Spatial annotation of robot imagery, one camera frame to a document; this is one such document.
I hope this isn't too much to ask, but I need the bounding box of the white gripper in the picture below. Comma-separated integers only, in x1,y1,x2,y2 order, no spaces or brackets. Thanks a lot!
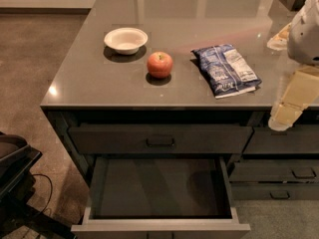
267,0,319,131

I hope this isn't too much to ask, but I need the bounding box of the red apple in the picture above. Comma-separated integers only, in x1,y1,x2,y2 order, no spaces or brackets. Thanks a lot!
147,52,172,79

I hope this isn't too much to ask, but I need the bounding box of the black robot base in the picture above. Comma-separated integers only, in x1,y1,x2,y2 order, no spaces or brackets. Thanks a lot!
0,132,77,239

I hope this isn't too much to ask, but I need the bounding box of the grey right top drawer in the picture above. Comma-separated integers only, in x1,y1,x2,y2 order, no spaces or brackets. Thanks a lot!
244,124,319,154

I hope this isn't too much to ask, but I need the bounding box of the grey right middle drawer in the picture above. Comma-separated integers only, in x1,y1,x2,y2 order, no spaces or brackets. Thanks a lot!
229,159,319,182

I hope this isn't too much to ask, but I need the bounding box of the grey right bottom drawer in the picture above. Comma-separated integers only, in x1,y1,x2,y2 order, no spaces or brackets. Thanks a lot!
231,183,319,200

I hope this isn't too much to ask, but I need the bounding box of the open grey middle drawer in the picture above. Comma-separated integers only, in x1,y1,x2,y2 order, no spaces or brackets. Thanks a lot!
72,158,250,239

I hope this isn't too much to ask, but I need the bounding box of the blue chip bag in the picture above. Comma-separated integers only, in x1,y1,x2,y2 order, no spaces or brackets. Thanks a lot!
192,44,261,99

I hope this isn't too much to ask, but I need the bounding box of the white paper bowl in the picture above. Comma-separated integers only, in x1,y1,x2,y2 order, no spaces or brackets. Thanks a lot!
104,28,149,55

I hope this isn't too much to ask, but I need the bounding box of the black cable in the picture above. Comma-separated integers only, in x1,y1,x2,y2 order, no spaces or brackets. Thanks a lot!
30,173,54,217

